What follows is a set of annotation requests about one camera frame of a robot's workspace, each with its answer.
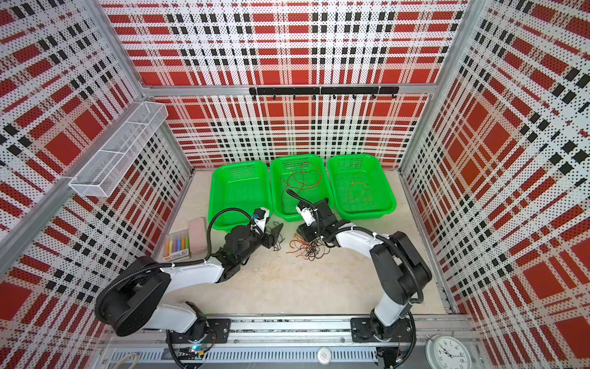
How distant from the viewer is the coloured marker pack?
923 mm

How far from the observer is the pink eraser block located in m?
0.92

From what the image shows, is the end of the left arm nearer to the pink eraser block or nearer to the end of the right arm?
the end of the right arm

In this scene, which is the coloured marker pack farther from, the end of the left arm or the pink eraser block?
the end of the left arm

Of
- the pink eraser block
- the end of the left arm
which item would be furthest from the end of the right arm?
the pink eraser block

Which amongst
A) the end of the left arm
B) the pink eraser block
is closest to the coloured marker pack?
the pink eraser block

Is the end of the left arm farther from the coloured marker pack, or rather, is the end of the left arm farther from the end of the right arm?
the coloured marker pack

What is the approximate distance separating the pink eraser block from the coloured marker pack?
0.04 feet

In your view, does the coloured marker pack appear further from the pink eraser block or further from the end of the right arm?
the end of the right arm
